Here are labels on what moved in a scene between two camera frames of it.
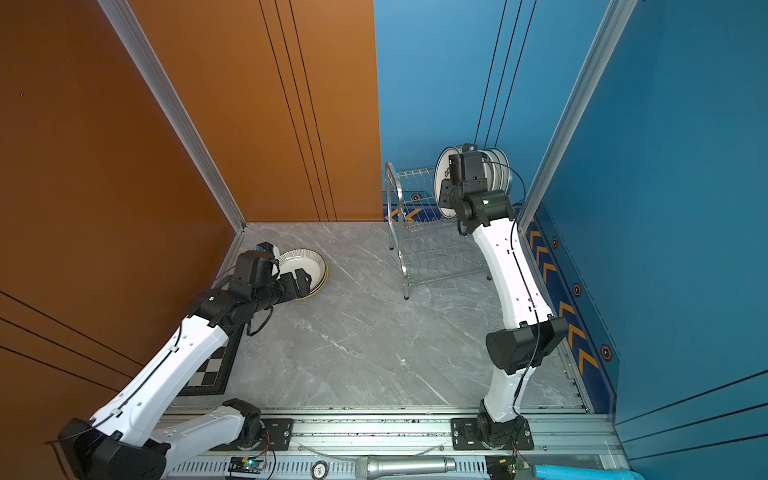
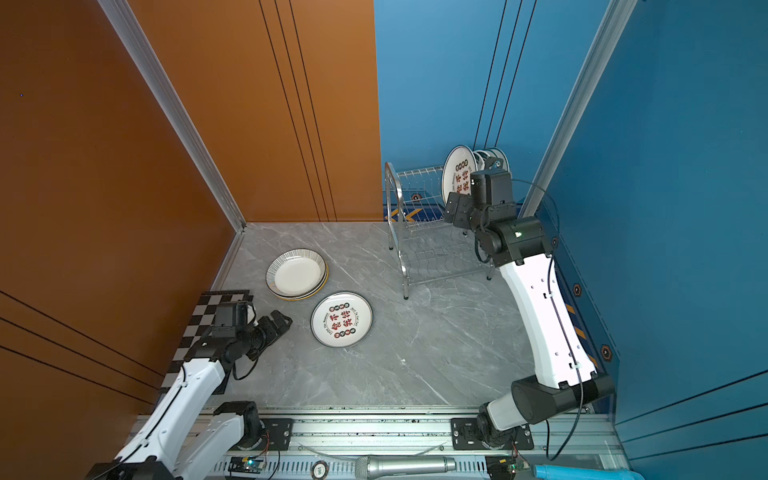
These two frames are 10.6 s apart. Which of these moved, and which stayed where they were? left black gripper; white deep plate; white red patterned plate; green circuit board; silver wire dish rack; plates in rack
Moved: white red patterned plate; left black gripper
Stayed: plates in rack; green circuit board; white deep plate; silver wire dish rack
